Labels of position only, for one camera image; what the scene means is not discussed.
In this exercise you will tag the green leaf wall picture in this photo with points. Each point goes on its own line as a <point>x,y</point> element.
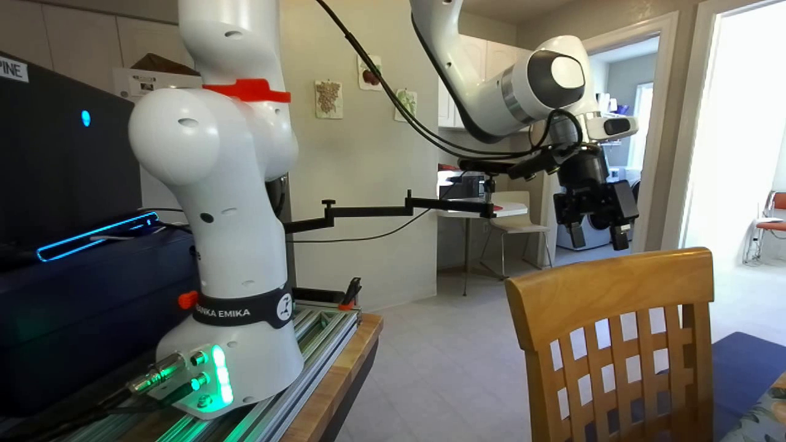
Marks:
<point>407,105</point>

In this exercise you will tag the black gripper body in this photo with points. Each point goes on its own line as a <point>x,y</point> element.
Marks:
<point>593,185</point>

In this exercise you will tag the cherry wall picture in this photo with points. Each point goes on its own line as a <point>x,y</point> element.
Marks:
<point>368,75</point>

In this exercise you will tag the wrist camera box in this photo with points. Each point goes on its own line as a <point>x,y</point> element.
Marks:
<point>613,127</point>

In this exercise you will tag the flower wall picture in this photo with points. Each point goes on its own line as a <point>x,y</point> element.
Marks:
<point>327,99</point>

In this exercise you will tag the aluminium rail base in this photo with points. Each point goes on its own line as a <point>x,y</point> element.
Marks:
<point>316,344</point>

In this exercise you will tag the lemon print tablecloth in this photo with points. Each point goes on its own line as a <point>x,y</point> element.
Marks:
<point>761,414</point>

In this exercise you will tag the dark blue equipment case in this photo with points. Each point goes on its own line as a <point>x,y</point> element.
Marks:
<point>90,311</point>

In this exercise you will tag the wooden lattice-back chair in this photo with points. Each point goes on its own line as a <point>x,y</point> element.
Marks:
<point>609,344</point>

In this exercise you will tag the black red clamp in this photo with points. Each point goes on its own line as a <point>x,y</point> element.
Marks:
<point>335,295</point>

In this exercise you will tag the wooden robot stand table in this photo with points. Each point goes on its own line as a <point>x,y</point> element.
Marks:
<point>339,384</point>

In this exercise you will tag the black stereo camera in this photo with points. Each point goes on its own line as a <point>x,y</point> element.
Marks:
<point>469,184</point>

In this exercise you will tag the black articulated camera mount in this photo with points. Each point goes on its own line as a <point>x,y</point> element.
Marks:
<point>368,212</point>

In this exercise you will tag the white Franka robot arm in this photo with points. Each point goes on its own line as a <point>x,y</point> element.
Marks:
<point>230,212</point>

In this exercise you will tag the white side table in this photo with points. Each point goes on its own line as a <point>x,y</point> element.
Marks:
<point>506,224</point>

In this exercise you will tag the black computer tower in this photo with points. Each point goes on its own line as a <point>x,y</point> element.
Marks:
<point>64,155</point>

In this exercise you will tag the navy blue placemat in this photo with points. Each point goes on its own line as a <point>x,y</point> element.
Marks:
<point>741,373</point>

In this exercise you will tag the cardboard box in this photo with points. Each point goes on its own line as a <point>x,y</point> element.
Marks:
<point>156,77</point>

